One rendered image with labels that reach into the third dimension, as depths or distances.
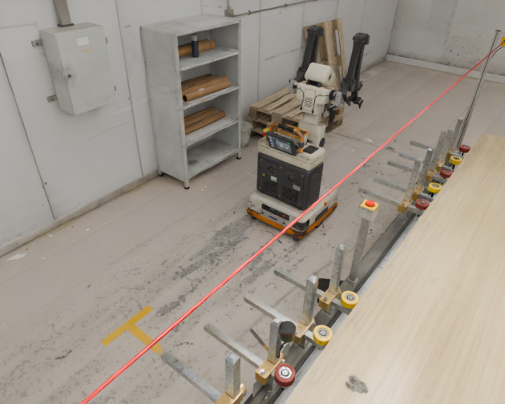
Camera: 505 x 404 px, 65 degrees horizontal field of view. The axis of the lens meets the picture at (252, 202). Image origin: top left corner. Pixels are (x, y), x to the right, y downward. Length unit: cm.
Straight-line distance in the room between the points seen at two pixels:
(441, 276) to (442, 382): 60
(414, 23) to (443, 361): 802
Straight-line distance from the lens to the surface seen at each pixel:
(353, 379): 167
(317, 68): 346
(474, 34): 903
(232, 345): 177
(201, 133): 424
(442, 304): 206
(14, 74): 349
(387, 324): 189
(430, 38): 922
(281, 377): 164
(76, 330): 310
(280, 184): 346
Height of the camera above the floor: 230
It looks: 35 degrees down
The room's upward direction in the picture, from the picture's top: 2 degrees clockwise
